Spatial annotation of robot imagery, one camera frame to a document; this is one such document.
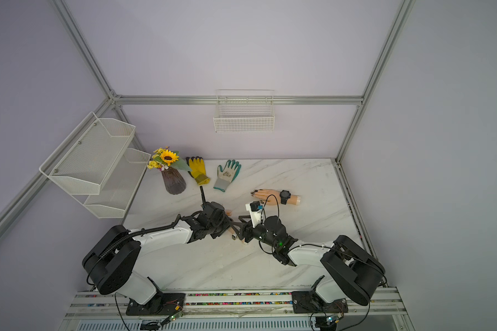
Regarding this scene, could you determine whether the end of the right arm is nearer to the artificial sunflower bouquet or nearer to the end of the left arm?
the end of the left arm

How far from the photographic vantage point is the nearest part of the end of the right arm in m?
0.65

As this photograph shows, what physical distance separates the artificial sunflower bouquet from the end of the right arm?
0.41 metres

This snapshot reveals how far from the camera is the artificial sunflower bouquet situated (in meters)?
0.88

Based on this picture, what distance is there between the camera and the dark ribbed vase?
3.25 feet

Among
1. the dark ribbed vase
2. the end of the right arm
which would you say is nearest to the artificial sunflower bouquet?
the dark ribbed vase

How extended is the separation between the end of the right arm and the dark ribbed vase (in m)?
0.48

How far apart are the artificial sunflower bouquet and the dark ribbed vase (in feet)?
0.24

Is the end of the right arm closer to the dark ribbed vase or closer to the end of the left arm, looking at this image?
the end of the left arm

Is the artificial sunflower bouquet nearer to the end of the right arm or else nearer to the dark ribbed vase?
the dark ribbed vase
